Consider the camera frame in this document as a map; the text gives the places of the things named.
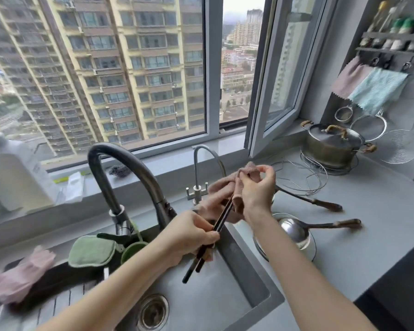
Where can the person's right hand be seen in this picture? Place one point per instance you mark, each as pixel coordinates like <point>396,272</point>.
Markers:
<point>258,196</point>

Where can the person's left hand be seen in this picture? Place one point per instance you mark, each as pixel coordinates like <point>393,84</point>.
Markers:
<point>186,237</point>

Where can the black chopstick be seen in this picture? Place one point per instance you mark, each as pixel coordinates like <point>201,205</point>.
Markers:
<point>198,267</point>
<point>188,275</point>

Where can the pink dish cloth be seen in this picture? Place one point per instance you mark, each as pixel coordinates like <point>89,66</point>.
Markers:
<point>220,189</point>

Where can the small white bowl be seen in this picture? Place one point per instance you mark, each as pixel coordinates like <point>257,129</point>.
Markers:
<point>307,246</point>

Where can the person's right forearm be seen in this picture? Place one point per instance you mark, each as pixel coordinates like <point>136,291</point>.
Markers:
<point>303,279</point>

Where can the person's left forearm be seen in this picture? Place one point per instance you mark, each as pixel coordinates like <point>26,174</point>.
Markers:
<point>107,293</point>

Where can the dark pull-down kitchen faucet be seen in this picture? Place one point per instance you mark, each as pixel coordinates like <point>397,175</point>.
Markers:
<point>131,162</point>

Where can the green silicone cup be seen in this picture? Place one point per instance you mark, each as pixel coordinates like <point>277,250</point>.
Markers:
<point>132,249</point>

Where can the stainless steel sink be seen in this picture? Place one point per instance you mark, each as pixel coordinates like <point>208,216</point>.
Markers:
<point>227,282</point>

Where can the small steel drinking faucet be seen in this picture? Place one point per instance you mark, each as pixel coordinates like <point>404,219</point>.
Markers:
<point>196,168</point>

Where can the stainless steel pot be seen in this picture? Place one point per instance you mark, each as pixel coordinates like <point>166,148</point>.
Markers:
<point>327,155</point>

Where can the sink drain strainer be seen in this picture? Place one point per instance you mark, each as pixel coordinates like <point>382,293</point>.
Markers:
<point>153,313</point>

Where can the steel wool scrubber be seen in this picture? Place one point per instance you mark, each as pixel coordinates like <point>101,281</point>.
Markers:
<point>119,171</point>

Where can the steel pot lid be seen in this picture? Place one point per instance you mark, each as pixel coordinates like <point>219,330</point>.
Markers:
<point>331,134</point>

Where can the green sponge pad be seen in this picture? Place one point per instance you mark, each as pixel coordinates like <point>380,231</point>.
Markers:
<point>89,251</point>

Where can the open grey window sash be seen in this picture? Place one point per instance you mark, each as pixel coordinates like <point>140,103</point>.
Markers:
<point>262,82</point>

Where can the white plastic packet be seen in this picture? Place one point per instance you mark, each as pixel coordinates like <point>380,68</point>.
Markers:
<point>72,187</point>

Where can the medium steel mesh strainer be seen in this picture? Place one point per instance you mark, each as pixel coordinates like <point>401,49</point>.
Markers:
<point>369,127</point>

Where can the pink zigzag-edged cloth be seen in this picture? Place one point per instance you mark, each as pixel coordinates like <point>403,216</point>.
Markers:
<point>348,79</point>

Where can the steel slotted drain tray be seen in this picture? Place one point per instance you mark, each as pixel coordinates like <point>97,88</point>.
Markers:
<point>55,306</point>

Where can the light blue fluffy cloth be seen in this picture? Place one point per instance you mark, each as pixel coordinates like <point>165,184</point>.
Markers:
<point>379,89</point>

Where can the pink rubber glove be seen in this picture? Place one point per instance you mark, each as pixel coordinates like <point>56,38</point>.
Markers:
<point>17,275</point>

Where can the yellow apartment building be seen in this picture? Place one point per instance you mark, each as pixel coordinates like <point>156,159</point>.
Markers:
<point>124,65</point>

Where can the white pump soap dispenser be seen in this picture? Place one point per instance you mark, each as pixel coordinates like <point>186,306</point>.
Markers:
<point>13,175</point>

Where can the brown glass bottle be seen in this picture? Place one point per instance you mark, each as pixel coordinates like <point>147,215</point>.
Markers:
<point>374,24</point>

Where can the clear tall bottle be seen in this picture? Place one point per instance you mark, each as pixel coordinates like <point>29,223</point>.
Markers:
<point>388,20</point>

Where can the grey window frame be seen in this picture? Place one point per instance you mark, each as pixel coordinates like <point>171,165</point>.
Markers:
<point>214,65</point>

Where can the dark wall spice rack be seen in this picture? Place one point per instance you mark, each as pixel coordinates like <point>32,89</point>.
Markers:
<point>393,36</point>

